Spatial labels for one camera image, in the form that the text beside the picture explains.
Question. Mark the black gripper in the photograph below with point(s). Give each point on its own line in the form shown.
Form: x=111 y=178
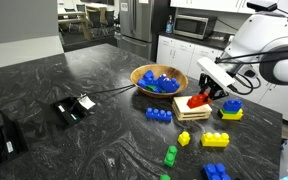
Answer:
x=214 y=83

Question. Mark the orange four-stud lego brick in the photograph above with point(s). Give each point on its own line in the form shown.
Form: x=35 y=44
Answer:
x=199 y=100

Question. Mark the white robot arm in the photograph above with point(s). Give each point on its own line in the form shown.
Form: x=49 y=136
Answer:
x=270 y=40

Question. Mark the stacked wooden boards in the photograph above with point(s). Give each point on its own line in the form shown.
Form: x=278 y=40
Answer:
x=189 y=111

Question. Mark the green middle lego of stack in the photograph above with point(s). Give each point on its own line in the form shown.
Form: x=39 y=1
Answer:
x=226 y=111

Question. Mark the blue top lego of stack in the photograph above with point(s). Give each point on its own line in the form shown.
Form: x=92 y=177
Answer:
x=232 y=105

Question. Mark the yellow base lego of stack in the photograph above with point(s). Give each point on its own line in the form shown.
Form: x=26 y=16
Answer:
x=232 y=116

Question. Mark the large blue lego brick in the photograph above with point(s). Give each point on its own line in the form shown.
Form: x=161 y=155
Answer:
x=168 y=84

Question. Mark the yellow three-stud lego brick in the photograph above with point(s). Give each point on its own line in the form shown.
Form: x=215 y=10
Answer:
x=215 y=139

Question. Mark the white lower kitchen cabinets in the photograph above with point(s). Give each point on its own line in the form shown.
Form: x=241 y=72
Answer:
x=180 y=55

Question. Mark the white kitchen cabinets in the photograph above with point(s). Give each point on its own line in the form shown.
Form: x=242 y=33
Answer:
x=210 y=5
x=180 y=55

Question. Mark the black kitchen countertop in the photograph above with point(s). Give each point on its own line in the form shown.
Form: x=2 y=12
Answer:
x=210 y=41

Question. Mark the small yellow one-stud lego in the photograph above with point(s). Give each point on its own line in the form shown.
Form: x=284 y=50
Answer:
x=184 y=138

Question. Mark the blue four-stud lego brick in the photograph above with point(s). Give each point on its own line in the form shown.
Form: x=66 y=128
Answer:
x=158 y=114

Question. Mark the wooden bowl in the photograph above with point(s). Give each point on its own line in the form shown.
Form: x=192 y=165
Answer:
x=159 y=68

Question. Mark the green lego under blue bricks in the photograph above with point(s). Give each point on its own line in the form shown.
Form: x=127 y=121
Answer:
x=152 y=88

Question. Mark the small blue lego brick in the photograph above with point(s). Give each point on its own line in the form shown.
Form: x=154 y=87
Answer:
x=147 y=79

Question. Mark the silver microwave oven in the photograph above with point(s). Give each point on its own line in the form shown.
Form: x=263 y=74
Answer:
x=191 y=26

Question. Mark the green two-stud lego brick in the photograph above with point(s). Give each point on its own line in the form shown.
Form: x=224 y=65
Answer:
x=170 y=156

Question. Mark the blue double-row lego brick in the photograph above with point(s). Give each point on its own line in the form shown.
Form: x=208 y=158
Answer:
x=214 y=172

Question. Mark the blue soap bottle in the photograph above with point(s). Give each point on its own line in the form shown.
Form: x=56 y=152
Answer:
x=169 y=25

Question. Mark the white upper kitchen cabinets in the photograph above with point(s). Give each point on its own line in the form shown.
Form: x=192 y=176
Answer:
x=210 y=5

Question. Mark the small green lego brick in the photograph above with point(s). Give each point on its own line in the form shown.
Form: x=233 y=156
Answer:
x=165 y=177

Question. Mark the stainless steel refrigerator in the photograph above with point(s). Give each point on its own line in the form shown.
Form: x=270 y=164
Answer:
x=137 y=23

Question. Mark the white paper tag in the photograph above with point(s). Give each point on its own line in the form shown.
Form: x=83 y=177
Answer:
x=86 y=102

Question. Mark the dark office chair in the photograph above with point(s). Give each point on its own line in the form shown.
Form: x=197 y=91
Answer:
x=95 y=20

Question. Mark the black table outlet box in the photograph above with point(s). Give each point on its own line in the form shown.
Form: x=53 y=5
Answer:
x=2 y=146
x=71 y=111

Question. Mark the wooden dining table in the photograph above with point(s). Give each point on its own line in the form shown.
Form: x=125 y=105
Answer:
x=72 y=18

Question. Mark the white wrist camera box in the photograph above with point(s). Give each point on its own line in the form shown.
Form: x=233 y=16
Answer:
x=215 y=71

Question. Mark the black camera on stand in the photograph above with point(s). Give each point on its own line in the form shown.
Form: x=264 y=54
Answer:
x=261 y=5

